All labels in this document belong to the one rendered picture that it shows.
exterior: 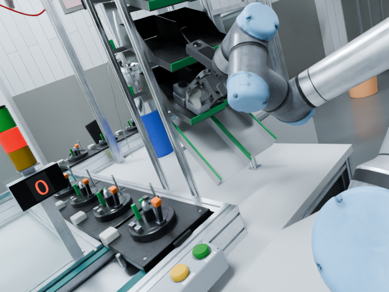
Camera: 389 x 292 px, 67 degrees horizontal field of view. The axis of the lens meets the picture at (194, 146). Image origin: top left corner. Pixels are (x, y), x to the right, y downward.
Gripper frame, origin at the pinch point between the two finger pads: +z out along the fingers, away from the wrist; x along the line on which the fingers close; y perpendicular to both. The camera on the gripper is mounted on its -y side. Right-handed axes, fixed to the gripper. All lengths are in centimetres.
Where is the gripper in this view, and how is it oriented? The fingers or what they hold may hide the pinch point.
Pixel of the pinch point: (195, 94)
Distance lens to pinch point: 86.3
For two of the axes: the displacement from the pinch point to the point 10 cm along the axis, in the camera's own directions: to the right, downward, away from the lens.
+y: 5.1, 8.6, -1.0
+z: -3.2, 2.9, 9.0
